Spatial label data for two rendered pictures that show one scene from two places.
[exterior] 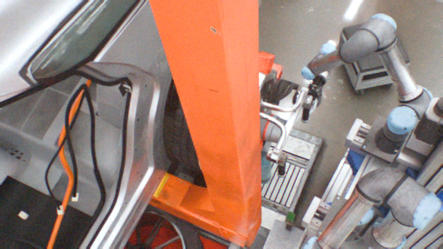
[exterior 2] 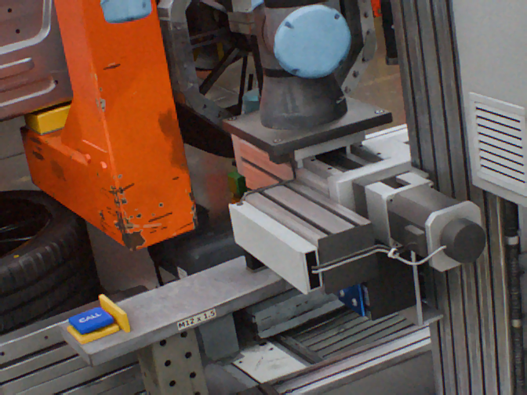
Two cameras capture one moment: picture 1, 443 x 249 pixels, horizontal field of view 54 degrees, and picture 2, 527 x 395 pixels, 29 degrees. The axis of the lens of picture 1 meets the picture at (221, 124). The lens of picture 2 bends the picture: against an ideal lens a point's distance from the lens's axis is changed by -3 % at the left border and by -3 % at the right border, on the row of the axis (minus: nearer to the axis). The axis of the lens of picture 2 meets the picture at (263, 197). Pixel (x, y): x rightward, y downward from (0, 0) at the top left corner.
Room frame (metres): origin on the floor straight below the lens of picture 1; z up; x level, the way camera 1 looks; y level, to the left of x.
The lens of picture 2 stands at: (-1.05, -1.23, 1.30)
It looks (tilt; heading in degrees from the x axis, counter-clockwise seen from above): 20 degrees down; 29
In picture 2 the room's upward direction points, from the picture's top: 10 degrees counter-clockwise
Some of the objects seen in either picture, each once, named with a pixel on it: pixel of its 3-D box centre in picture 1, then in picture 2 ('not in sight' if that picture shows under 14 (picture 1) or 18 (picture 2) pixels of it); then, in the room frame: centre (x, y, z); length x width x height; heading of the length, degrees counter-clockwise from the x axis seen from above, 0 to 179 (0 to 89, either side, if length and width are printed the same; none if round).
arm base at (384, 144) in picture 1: (393, 135); not in sight; (0.88, -0.81, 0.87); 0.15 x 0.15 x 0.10
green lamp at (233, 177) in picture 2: (291, 216); (241, 182); (0.64, -0.26, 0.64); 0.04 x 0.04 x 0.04; 56
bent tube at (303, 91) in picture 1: (282, 94); not in sight; (1.12, -0.31, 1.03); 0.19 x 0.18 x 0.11; 56
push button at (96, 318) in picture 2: not in sight; (91, 322); (0.33, -0.06, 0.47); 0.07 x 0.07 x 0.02; 56
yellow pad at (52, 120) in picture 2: (151, 180); (55, 114); (0.94, 0.41, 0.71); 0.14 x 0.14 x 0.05; 56
